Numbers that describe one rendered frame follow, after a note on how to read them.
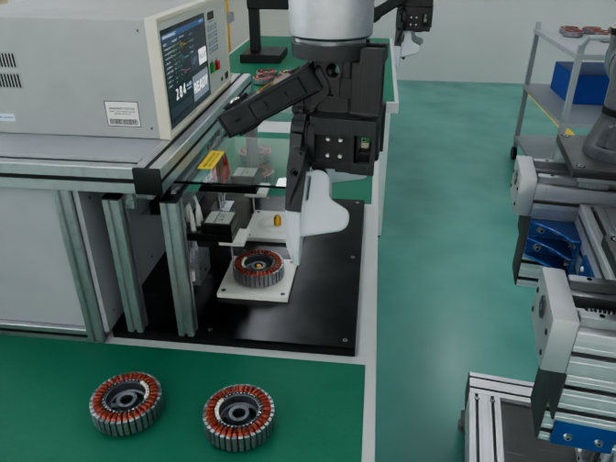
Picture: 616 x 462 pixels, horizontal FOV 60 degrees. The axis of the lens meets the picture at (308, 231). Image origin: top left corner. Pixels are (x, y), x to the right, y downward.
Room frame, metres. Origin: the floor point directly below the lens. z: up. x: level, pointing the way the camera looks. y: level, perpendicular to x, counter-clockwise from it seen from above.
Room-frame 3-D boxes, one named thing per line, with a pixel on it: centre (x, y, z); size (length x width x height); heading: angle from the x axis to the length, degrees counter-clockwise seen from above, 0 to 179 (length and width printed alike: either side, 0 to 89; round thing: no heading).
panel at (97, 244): (1.14, 0.35, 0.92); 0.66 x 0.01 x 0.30; 173
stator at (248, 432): (0.61, 0.11, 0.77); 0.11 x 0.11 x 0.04
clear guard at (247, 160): (0.96, 0.12, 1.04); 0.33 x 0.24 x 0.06; 83
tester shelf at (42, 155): (1.15, 0.41, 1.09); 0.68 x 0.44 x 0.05; 173
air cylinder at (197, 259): (1.01, 0.25, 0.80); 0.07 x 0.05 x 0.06; 173
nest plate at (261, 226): (1.23, 0.08, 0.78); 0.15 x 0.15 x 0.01; 83
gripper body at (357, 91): (0.51, -0.03, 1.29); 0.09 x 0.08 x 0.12; 76
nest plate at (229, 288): (0.99, 0.11, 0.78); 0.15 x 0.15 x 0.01; 83
